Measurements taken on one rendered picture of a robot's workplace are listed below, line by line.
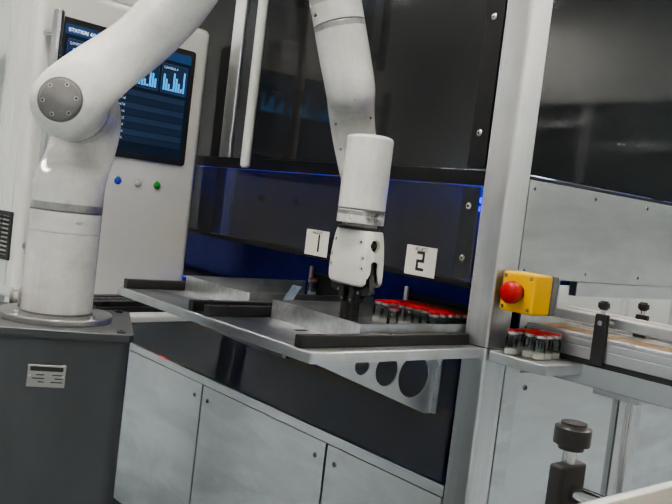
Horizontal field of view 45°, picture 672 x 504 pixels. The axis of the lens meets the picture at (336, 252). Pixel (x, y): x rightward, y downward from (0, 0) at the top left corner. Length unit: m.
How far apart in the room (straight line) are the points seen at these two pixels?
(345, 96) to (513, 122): 0.33
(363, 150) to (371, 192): 0.07
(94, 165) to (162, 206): 0.79
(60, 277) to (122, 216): 0.77
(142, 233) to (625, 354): 1.28
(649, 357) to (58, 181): 1.03
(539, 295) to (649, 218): 0.53
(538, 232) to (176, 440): 1.30
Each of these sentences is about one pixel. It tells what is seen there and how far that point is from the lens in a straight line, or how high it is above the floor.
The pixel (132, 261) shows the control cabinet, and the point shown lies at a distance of 2.21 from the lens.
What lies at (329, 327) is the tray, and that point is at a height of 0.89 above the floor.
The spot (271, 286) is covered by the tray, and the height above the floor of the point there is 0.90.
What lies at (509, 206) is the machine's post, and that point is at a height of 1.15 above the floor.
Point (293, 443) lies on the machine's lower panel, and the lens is 1.98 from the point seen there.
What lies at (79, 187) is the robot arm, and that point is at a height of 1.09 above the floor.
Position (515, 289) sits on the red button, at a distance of 1.46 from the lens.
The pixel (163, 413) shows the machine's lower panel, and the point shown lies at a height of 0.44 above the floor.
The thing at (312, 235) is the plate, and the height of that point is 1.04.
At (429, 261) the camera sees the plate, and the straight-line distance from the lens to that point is 1.63.
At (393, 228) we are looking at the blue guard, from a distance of 1.71.
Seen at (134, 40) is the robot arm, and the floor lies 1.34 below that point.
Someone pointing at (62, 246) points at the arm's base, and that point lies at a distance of 1.42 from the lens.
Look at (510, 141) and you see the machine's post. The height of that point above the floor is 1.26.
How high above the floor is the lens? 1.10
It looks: 3 degrees down
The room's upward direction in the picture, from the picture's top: 7 degrees clockwise
